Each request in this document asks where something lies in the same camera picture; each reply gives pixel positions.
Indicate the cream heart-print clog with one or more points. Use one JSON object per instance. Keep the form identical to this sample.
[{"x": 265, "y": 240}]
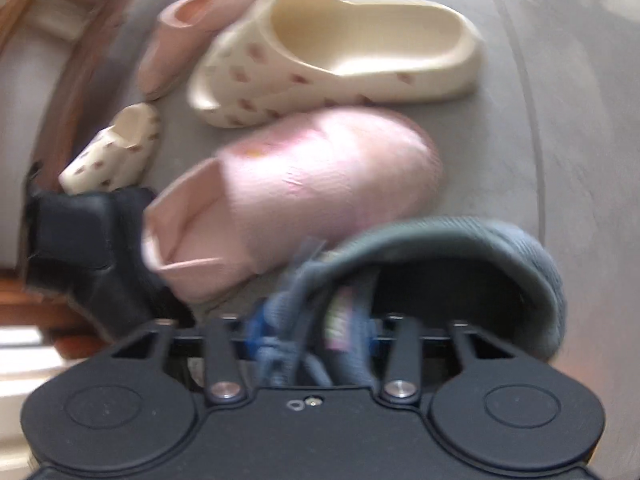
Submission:
[
  {"x": 325, "y": 80},
  {"x": 105, "y": 160}
]

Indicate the pink ribbed slipper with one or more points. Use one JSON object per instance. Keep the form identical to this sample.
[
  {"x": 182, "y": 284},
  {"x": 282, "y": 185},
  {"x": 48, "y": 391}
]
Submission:
[
  {"x": 325, "y": 175},
  {"x": 170, "y": 55}
]

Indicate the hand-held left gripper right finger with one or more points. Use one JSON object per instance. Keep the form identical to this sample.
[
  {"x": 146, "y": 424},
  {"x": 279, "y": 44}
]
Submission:
[{"x": 405, "y": 355}]

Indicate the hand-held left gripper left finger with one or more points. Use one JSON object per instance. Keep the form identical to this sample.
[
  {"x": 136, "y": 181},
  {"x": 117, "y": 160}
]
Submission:
[{"x": 220, "y": 355}]

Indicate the grey-blue knit sneaker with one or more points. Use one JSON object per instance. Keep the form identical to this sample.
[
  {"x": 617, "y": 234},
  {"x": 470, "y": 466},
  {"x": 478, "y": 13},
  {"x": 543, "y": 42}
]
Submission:
[{"x": 500, "y": 240}]

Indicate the black leather ankle boot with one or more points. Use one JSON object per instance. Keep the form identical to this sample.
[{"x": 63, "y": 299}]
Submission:
[{"x": 75, "y": 230}]

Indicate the wooden shoe rack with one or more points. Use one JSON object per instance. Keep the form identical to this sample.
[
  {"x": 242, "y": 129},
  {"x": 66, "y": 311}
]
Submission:
[{"x": 80, "y": 92}]

